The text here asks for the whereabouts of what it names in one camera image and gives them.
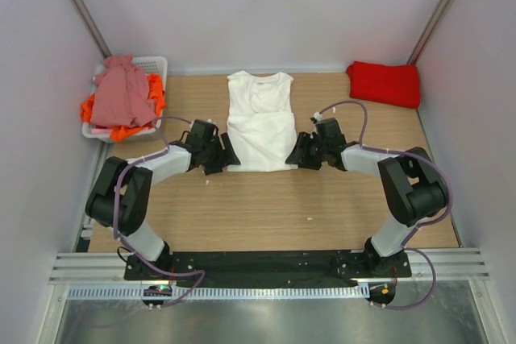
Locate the white slotted cable duct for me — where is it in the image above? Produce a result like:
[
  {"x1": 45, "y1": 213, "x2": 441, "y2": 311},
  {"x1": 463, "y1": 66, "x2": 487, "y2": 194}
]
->
[{"x1": 67, "y1": 283, "x2": 370, "y2": 301}]

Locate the white plastic laundry basket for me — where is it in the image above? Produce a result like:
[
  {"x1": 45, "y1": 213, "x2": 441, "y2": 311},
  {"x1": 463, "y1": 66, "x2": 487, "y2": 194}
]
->
[{"x1": 93, "y1": 56, "x2": 167, "y2": 130}]

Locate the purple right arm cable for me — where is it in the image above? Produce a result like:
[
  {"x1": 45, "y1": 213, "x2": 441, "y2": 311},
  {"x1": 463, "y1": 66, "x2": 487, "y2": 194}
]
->
[{"x1": 312, "y1": 101, "x2": 453, "y2": 312}]

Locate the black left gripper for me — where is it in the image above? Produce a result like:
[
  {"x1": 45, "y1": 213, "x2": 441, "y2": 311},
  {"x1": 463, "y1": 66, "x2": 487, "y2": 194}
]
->
[{"x1": 202, "y1": 133, "x2": 239, "y2": 175}]

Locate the white printed t-shirt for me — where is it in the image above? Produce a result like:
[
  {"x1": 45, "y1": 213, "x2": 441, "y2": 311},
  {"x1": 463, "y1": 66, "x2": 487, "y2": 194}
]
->
[{"x1": 227, "y1": 71, "x2": 298, "y2": 172}]

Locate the aluminium frame rail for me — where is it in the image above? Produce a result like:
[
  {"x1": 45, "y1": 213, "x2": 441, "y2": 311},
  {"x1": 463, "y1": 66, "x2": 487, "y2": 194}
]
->
[{"x1": 48, "y1": 248, "x2": 490, "y2": 284}]

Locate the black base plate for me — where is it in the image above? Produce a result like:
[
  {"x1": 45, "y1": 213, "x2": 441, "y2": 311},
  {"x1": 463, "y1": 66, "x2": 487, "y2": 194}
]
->
[{"x1": 123, "y1": 249, "x2": 413, "y2": 289}]

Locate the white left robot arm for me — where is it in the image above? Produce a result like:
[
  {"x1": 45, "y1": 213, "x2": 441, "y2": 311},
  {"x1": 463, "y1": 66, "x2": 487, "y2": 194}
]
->
[{"x1": 85, "y1": 120, "x2": 241, "y2": 280}]

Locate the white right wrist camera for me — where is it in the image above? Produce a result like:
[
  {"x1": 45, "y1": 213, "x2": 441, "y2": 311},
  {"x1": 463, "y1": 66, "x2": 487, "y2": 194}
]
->
[{"x1": 310, "y1": 106, "x2": 336, "y2": 124}]

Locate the orange t-shirt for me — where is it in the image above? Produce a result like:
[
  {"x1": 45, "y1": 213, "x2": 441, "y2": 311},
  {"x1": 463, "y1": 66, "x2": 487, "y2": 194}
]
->
[{"x1": 80, "y1": 73, "x2": 166, "y2": 143}]

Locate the pink t-shirt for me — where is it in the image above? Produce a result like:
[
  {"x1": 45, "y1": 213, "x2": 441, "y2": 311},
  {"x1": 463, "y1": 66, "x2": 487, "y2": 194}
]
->
[{"x1": 90, "y1": 56, "x2": 156, "y2": 127}]

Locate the folded red t-shirt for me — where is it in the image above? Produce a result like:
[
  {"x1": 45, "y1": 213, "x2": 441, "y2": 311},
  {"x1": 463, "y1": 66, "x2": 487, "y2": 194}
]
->
[{"x1": 346, "y1": 61, "x2": 421, "y2": 109}]

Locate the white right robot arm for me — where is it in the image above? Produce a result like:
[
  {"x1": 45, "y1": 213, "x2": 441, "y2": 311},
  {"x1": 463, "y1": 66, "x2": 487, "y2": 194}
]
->
[{"x1": 285, "y1": 118, "x2": 450, "y2": 276}]

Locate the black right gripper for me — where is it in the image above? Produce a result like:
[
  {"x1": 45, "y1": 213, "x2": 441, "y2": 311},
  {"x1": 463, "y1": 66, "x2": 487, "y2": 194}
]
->
[{"x1": 285, "y1": 131, "x2": 329, "y2": 171}]

